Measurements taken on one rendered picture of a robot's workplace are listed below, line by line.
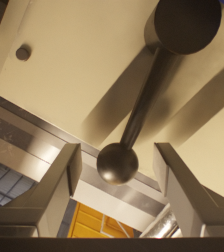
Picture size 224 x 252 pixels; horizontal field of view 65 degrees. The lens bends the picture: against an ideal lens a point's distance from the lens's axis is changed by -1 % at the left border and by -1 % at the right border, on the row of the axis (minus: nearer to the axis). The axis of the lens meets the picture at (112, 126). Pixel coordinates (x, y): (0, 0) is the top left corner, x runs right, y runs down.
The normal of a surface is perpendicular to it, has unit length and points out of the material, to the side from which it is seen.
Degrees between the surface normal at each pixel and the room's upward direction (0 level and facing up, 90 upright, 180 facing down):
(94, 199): 90
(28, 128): 90
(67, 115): 90
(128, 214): 90
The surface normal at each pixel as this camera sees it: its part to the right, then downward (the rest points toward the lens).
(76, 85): -0.01, 0.29
